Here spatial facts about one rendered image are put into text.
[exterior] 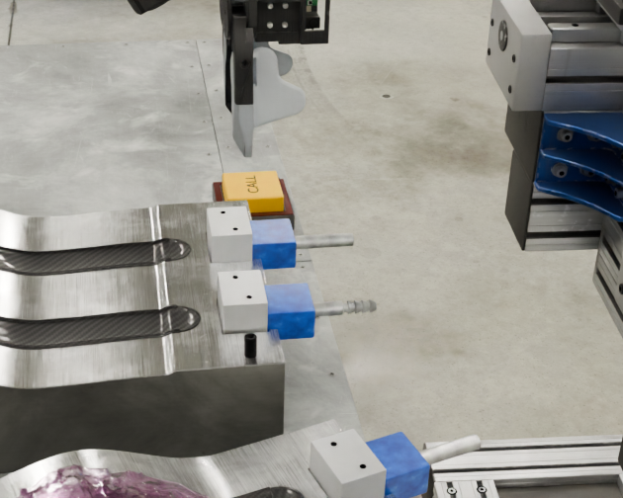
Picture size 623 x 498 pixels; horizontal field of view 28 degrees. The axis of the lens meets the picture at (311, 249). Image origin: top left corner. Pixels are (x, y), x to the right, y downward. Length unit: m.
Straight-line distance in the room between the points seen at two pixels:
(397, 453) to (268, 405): 0.13
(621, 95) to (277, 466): 0.65
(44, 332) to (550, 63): 0.62
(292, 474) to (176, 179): 0.57
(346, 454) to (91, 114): 0.78
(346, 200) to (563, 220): 1.60
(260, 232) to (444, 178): 2.05
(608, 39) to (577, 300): 1.40
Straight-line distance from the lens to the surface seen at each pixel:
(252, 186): 1.31
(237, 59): 0.97
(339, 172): 3.12
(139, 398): 0.97
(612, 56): 1.36
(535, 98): 1.36
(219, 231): 1.08
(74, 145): 1.49
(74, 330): 1.03
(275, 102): 1.00
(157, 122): 1.54
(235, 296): 0.99
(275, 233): 1.10
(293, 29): 1.00
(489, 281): 2.74
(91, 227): 1.15
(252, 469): 0.92
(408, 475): 0.91
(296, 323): 1.01
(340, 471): 0.88
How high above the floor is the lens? 1.47
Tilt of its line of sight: 32 degrees down
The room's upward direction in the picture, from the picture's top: 2 degrees clockwise
